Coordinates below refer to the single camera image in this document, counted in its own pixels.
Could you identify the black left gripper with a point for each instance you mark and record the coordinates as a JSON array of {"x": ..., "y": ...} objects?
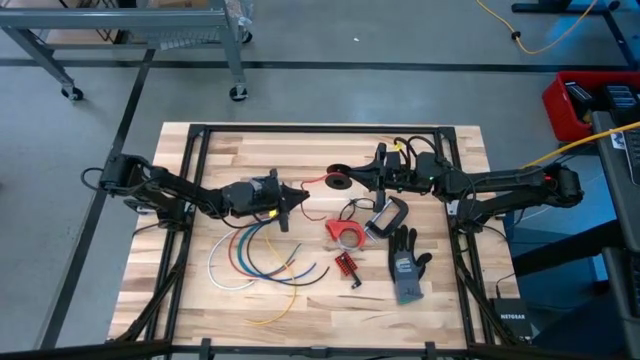
[{"x": 267, "y": 197}]

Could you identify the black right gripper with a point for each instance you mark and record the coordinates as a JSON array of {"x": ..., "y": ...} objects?
[{"x": 400, "y": 175}]

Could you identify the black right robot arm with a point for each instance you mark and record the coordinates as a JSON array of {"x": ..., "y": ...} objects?
[{"x": 515, "y": 182}]

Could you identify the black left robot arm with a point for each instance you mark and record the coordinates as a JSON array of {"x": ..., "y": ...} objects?
[{"x": 165, "y": 185}]

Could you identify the black-framed clear safety glasses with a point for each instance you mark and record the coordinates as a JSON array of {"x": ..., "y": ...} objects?
[{"x": 350, "y": 207}]

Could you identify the black C-clamp with silver screw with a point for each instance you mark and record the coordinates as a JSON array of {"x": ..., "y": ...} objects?
[{"x": 400, "y": 215}]

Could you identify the red dispenser with clear tape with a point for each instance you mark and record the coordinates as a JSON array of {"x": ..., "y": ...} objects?
[{"x": 337, "y": 227}]

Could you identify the red socket bit holder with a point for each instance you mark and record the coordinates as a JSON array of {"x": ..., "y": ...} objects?
[{"x": 344, "y": 264}]

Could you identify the black and grey work glove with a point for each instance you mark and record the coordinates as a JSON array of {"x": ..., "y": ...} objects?
[{"x": 406, "y": 270}]

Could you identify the red plastic bin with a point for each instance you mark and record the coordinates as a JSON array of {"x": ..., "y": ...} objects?
[{"x": 557, "y": 112}]

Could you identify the black ribbed battery pack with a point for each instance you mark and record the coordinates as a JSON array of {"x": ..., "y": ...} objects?
[
  {"x": 622, "y": 97},
  {"x": 580, "y": 100}
]

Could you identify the grey metal cart on castors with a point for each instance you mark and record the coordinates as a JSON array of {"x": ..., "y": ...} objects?
[{"x": 125, "y": 19}]

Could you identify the black stand base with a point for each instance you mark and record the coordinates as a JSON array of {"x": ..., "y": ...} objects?
[{"x": 560, "y": 7}]

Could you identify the black desk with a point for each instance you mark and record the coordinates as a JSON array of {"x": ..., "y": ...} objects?
[{"x": 625, "y": 210}]

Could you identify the black Netgear network switch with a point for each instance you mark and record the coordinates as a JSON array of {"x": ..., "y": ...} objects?
[{"x": 512, "y": 320}]

